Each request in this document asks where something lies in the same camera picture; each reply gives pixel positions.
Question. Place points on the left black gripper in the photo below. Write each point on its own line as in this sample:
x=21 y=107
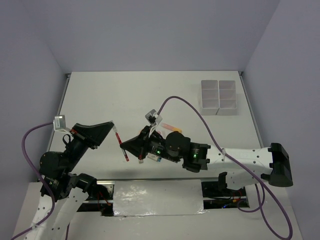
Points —
x=92 y=135

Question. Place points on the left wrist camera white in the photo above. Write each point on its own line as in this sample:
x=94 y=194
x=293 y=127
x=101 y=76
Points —
x=59 y=124

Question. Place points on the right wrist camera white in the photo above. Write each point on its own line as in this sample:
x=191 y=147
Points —
x=154 y=120

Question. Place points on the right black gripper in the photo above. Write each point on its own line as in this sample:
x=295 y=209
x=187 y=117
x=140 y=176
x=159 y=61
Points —
x=135 y=144

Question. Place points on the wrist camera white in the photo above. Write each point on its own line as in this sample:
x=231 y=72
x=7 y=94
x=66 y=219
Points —
x=154 y=120
x=59 y=124

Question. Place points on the white compartment container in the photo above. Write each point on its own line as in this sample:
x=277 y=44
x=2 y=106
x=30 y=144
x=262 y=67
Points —
x=209 y=103
x=227 y=98

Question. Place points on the left white compartment container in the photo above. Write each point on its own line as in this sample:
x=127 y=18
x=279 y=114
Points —
x=209 y=103

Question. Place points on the pink yellow highlighter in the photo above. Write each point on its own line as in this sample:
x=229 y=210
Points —
x=171 y=128

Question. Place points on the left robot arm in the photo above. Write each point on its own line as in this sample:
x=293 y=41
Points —
x=62 y=192

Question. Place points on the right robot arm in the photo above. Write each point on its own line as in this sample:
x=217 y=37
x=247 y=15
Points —
x=236 y=168

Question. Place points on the silver foil covered plate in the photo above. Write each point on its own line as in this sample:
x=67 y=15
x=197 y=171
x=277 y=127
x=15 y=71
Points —
x=158 y=198

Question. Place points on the right white compartment container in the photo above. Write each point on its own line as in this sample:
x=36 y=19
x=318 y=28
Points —
x=227 y=98

